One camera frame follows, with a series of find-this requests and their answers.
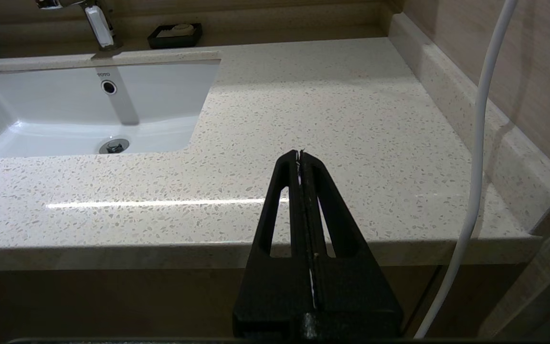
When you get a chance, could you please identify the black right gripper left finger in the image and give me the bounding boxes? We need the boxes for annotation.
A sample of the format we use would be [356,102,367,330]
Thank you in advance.
[233,150,315,335]

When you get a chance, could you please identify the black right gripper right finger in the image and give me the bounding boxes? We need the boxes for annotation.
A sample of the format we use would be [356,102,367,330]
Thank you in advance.
[300,150,403,336]

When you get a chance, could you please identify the brown vanity cabinet front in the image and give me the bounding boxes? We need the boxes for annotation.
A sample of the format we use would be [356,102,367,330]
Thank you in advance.
[0,263,536,341]

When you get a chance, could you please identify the chrome sink drain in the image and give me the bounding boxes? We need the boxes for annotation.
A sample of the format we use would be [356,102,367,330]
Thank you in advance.
[99,139,130,154]

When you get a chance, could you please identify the black soap dish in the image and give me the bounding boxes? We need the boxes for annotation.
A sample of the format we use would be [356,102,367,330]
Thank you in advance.
[148,23,203,50]

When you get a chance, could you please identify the white sink basin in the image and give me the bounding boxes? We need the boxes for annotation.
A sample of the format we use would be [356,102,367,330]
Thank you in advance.
[0,50,222,159]

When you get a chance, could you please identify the chrome faucet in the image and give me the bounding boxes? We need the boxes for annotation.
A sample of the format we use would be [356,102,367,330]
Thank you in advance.
[35,0,124,52]

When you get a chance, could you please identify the white hanging cable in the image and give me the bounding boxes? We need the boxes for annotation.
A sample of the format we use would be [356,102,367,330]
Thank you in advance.
[413,0,519,339]

